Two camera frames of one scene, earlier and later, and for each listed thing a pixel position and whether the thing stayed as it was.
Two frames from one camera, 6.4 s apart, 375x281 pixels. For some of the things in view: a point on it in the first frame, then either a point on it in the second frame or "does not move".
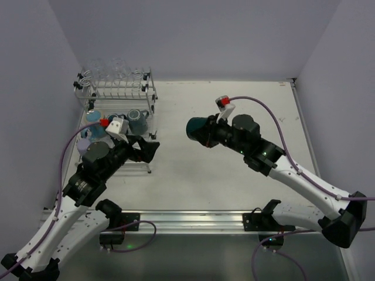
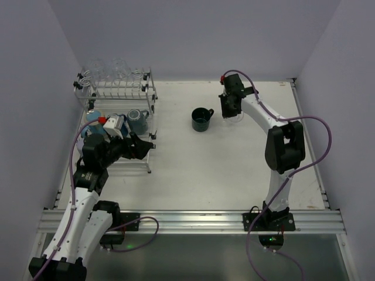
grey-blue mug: [137, 121] does not move
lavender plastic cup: [82, 145] does not move
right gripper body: [211, 130] -> [230, 106]
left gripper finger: [141, 143] does not move
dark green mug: [197, 129] -> [200, 118]
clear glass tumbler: [98, 69] does not move
